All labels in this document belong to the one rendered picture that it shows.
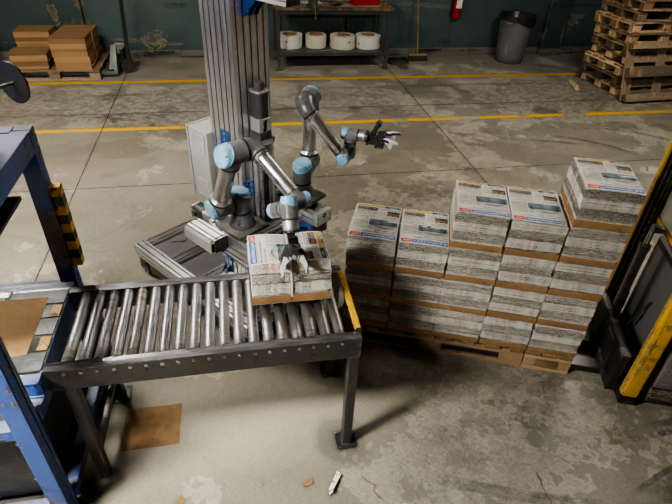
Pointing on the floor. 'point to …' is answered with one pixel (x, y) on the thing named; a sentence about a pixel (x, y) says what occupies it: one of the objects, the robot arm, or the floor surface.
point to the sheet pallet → (58, 51)
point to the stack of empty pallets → (630, 10)
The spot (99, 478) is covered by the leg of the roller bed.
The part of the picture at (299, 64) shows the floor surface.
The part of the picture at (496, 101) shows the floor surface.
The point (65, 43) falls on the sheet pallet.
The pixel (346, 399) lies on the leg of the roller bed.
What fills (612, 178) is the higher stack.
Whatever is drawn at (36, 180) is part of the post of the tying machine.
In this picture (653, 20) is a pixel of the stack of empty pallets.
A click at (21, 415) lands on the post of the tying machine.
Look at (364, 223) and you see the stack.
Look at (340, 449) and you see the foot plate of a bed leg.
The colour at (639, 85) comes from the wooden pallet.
